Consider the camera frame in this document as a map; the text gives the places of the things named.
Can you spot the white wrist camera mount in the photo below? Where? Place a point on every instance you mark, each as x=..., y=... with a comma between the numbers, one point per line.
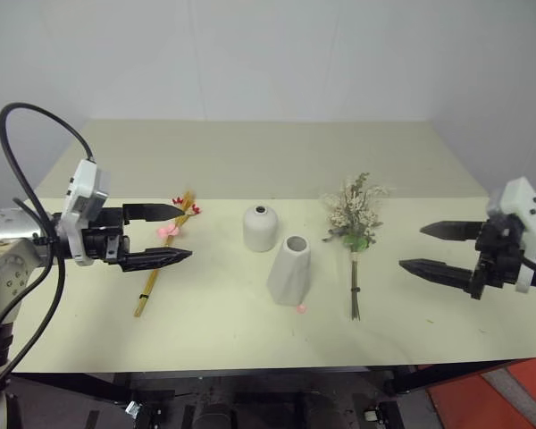
x=82, y=196
x=525, y=223

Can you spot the yellow stem pink flower bundle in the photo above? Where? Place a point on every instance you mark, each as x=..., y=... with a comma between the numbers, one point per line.
x=170, y=250

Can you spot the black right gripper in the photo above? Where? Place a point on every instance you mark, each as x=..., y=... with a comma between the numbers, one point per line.
x=498, y=254

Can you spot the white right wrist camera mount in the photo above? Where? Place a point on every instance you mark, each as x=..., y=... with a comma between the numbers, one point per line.
x=525, y=223

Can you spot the short round white vase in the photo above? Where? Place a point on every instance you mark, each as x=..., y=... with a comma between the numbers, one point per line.
x=261, y=229

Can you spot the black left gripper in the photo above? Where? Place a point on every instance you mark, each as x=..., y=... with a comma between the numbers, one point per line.
x=103, y=243

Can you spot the black table frame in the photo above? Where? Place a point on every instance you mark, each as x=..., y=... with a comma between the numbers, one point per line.
x=259, y=395

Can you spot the dried white flower bouquet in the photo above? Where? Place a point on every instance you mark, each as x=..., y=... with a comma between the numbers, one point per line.
x=356, y=223

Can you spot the red floor mat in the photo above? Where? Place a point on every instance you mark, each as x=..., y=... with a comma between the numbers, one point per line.
x=496, y=393

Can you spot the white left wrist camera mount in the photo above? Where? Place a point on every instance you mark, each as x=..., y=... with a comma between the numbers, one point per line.
x=82, y=196

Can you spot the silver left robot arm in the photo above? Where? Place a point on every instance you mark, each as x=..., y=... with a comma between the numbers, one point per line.
x=9, y=263

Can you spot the tall faceted white vase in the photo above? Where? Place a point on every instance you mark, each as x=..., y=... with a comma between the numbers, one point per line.
x=290, y=272

